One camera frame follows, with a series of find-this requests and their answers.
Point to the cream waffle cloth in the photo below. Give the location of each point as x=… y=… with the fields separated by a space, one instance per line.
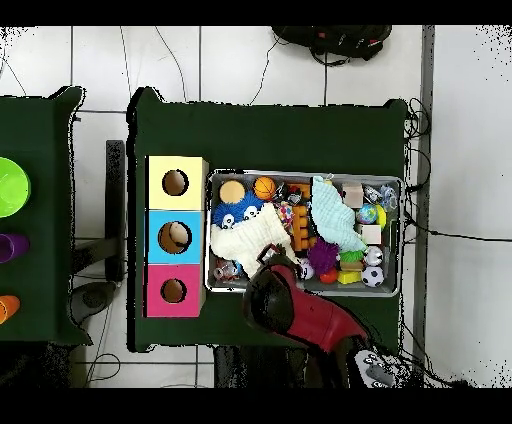
x=248 y=240

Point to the mint green waffle cloth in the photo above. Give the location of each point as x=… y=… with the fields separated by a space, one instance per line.
x=334 y=216

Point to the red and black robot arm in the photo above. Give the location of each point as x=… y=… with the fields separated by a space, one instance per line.
x=320 y=320

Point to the shallow clear mesh bin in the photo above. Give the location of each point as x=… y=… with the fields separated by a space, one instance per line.
x=352 y=291

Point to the wooden box with three holes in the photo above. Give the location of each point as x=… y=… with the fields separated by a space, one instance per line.
x=156 y=200

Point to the orange plastic building block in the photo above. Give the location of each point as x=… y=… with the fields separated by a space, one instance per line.
x=302 y=228

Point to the purple spiky ball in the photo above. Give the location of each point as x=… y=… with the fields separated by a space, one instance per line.
x=323 y=256

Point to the blue fuzzy monster toy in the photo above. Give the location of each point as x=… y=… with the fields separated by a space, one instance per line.
x=236 y=210

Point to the orange toy basketball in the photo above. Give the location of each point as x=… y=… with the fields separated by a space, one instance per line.
x=265 y=188

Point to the tan round foam disc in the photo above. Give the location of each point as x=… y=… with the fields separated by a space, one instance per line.
x=232 y=192

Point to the small soccer ball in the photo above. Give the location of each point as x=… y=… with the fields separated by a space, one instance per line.
x=372 y=276

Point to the small globe ball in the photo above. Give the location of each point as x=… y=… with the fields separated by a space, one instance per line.
x=367 y=214

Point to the dark green table cloth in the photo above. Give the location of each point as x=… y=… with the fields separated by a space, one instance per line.
x=260 y=140
x=40 y=260

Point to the purple cup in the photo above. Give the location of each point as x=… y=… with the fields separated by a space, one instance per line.
x=14 y=248

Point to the lime green bowl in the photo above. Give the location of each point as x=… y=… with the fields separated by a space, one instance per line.
x=12 y=188

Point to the orange cup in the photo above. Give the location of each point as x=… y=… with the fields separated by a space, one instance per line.
x=8 y=308

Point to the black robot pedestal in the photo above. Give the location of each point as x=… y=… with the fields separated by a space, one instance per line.
x=256 y=368

